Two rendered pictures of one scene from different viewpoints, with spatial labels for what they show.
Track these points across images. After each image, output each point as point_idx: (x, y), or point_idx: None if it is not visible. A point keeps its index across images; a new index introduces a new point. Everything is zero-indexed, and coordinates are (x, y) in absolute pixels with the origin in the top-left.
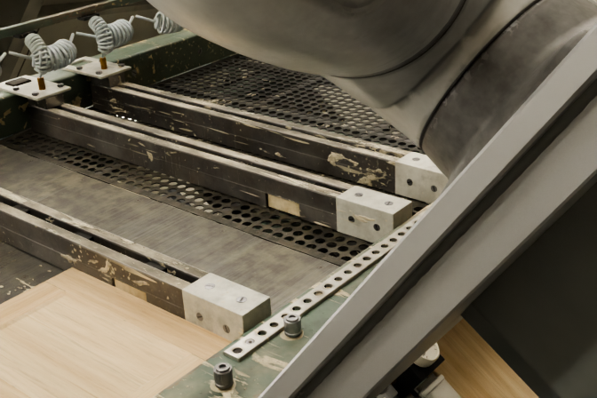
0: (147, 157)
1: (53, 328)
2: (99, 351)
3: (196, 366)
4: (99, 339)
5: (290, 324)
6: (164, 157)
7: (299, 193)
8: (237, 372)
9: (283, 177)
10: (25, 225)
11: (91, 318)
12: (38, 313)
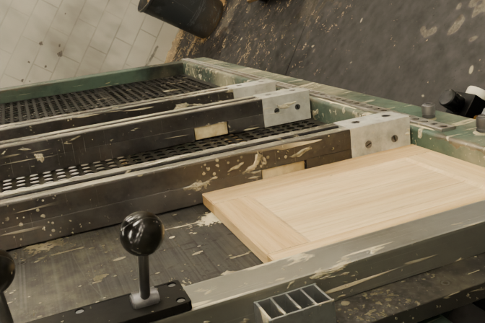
0: (34, 161)
1: (311, 201)
2: (372, 184)
3: (426, 156)
4: (351, 185)
5: (434, 106)
6: (62, 149)
7: (228, 111)
8: (468, 129)
9: (204, 107)
10: (119, 184)
11: (310, 188)
12: (273, 208)
